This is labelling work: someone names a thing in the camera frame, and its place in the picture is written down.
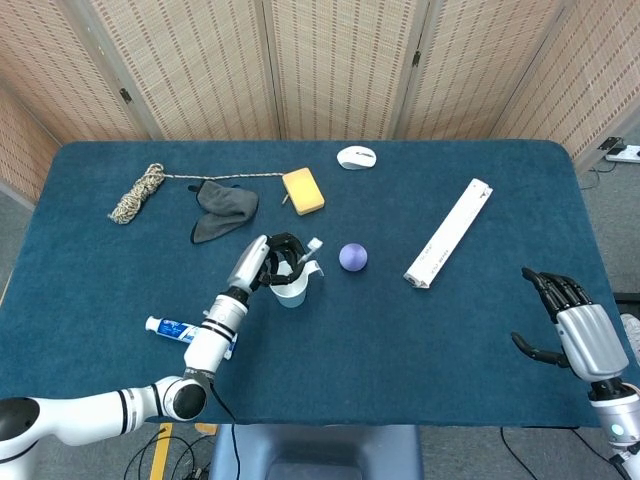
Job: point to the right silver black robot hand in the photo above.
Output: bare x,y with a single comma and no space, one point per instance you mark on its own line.
592,340

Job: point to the white power strip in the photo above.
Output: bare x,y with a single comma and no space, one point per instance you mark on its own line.
625,154

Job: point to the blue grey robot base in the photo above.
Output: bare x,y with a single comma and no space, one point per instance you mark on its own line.
320,452

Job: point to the blue white toothpaste tube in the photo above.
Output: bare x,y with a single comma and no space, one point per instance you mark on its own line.
172,328

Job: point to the woven folding screen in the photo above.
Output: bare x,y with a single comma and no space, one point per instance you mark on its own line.
340,65

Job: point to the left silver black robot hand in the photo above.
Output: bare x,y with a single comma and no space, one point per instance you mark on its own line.
247,265

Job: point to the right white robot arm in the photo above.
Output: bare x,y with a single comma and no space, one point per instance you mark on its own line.
617,415

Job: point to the grey cloth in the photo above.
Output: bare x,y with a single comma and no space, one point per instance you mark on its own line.
225,205

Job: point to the blue tablecloth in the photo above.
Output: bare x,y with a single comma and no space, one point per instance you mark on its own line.
375,350

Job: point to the yellow sponge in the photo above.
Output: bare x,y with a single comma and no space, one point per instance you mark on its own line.
303,191

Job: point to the white computer mouse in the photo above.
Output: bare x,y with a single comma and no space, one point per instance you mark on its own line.
356,158

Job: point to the long white cardboard box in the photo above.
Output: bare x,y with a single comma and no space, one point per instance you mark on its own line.
450,232

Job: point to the purple ball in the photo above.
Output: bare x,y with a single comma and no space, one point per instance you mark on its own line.
353,257

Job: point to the white toothbrush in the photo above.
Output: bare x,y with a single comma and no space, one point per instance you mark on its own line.
312,246

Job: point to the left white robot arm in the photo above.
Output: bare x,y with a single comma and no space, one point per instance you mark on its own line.
210,345

